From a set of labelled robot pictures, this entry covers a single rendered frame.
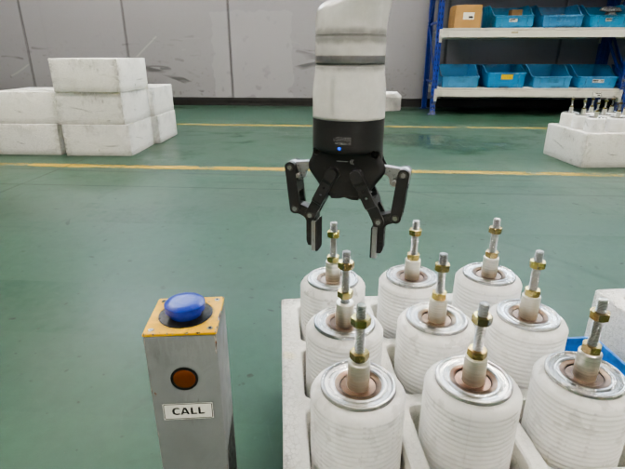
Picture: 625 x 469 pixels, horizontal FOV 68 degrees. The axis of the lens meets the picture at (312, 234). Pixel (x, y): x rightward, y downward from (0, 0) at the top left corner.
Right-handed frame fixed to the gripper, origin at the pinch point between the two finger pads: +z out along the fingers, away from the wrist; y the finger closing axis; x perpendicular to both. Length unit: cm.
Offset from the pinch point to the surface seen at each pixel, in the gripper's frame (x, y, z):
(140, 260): 55, -74, 36
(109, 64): 178, -177, -15
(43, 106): 170, -221, 8
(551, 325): 6.5, 24.4, 10.5
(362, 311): -11.4, 4.5, 2.0
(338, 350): -4.8, 0.7, 11.5
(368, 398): -12.9, 5.8, 10.5
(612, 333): 29, 39, 23
